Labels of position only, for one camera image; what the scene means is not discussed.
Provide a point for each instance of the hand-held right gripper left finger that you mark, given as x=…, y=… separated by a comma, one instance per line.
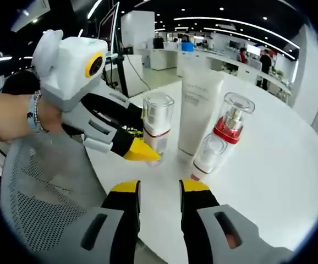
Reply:
x=123, y=225

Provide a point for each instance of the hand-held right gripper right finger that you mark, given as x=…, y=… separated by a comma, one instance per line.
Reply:
x=197, y=220

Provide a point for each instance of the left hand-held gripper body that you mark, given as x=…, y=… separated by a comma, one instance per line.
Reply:
x=68, y=71

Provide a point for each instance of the green black skincare sachet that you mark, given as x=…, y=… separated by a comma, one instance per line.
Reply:
x=132, y=131

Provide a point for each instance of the small clear cap skincare bottle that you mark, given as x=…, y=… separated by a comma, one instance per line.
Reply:
x=210, y=154
x=157, y=123

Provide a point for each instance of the white skincare tube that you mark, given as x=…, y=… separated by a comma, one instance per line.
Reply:
x=198, y=115

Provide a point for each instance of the large red collar skincare bottle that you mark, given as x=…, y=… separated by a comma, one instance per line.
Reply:
x=229, y=129

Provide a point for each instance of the person's left hand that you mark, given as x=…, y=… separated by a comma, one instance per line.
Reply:
x=53, y=112

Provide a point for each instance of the black stand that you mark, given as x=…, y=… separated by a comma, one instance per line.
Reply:
x=120, y=74

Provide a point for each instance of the light blue wristband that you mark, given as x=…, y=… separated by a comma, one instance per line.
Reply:
x=32, y=115

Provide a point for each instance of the computer monitor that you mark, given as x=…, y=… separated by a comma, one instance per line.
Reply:
x=108, y=27

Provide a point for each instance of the black box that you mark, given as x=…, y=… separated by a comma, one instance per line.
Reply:
x=128, y=50

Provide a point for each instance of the white ceiling unit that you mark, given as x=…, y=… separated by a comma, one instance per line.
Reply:
x=31, y=12

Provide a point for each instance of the blue bin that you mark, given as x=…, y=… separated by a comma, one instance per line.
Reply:
x=187, y=46

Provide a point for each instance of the white office desk row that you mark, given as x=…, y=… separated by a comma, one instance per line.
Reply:
x=216, y=61

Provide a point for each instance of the pink wall screen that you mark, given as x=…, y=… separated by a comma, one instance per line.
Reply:
x=252, y=49

